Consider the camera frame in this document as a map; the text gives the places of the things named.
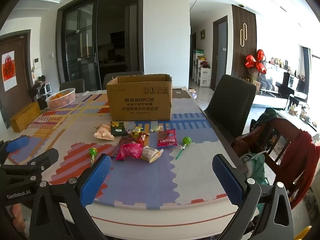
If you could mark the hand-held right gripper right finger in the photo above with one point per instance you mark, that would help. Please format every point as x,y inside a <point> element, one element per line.
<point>227,180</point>

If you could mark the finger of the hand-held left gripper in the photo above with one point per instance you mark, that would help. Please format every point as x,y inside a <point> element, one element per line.
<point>42,158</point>
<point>16,142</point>

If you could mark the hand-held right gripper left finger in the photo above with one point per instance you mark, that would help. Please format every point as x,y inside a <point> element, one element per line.
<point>96,177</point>

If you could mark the green lollipop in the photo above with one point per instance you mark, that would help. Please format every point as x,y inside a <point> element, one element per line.
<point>93,152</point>
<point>186,140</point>

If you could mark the beige snack packet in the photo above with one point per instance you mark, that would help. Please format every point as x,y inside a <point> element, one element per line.
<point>103,132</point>

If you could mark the brown cardboard box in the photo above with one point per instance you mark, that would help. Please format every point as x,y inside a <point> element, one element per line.
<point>140,100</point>

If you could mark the person's left hand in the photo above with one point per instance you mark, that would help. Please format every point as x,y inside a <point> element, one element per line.
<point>18,216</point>

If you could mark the yellow woven box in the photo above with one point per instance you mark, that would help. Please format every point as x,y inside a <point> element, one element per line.
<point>23,118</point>

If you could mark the light green garment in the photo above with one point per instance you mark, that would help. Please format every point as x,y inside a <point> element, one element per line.
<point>257,170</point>

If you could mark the pink snack packet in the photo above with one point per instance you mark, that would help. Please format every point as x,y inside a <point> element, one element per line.
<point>128,151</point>

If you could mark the dark green snack packet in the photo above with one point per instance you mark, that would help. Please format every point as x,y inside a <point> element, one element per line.
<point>118,129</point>

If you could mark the white snack packet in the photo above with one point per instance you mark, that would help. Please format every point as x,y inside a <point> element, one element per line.
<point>151,154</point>

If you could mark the white basket of oranges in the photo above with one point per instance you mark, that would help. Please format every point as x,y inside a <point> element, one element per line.
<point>63,102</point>

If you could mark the small red snack packet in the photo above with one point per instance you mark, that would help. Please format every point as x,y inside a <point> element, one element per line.
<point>142,137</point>

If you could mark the yellow green wrapped candy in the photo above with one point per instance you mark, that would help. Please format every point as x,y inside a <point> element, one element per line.
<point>137,130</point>

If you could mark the pile of oranges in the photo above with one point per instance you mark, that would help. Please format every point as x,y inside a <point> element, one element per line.
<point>58,96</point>

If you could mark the brown entry door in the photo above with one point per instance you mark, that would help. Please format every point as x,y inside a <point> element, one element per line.
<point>22,80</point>

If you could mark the black dining chair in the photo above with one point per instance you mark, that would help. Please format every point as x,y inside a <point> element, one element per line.
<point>112,76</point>
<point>230,105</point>
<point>72,85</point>

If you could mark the dark teal cloth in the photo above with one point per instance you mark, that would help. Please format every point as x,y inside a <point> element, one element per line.
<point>267,116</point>

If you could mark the red cloth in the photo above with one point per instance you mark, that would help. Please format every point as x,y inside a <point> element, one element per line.
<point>302,170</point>

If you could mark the pale wrapped candy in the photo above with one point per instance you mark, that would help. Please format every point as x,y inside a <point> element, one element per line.
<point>155,128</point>

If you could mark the wooden high chair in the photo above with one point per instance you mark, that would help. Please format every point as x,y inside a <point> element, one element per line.
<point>282,123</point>

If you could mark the white storage shelf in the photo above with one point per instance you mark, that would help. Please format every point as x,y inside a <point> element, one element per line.
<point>203,76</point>

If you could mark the dark glass sliding door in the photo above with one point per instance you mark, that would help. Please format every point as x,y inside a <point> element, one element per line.
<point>80,42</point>

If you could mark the red heart balloon bunch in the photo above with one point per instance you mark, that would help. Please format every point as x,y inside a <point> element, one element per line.
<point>250,61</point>

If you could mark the dark hallway door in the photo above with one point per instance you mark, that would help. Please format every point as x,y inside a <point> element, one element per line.
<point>221,55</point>

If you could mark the red and white wall poster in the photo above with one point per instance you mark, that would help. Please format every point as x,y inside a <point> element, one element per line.
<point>8,70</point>

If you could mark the dark slatted wall panel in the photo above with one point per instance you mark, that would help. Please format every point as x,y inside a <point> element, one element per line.
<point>236,55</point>

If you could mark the gold wall lamp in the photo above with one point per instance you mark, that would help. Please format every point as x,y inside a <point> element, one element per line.
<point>242,35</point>

